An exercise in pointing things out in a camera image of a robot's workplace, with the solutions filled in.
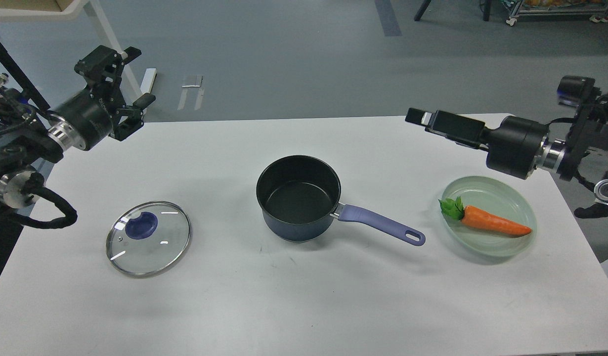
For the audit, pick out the wheeled metal cart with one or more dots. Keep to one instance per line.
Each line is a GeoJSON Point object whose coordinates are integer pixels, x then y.
{"type": "Point", "coordinates": [595, 10]}

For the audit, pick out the black furniture leg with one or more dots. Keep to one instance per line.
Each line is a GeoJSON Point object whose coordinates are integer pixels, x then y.
{"type": "Point", "coordinates": [422, 10]}

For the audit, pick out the black metal rack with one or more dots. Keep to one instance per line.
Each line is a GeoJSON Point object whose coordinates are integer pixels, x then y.
{"type": "Point", "coordinates": [28, 88]}

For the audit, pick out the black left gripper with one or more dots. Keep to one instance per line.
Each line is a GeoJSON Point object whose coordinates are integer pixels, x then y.
{"type": "Point", "coordinates": [98, 110]}

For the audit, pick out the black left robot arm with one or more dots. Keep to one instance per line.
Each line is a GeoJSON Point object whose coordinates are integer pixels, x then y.
{"type": "Point", "coordinates": [31, 130]}

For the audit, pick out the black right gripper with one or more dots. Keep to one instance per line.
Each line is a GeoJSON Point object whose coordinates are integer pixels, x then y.
{"type": "Point", "coordinates": [512, 148]}

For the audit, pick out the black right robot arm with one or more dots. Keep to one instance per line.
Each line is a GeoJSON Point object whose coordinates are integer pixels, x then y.
{"type": "Point", "coordinates": [588, 132]}

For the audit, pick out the glass pot lid purple knob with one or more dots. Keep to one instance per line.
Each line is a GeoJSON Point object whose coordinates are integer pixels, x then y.
{"type": "Point", "coordinates": [148, 239]}

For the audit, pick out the orange toy carrot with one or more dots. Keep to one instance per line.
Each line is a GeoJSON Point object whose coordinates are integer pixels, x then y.
{"type": "Point", "coordinates": [474, 217]}

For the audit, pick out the translucent green plate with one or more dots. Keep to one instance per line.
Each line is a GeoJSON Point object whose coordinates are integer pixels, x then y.
{"type": "Point", "coordinates": [499, 199]}

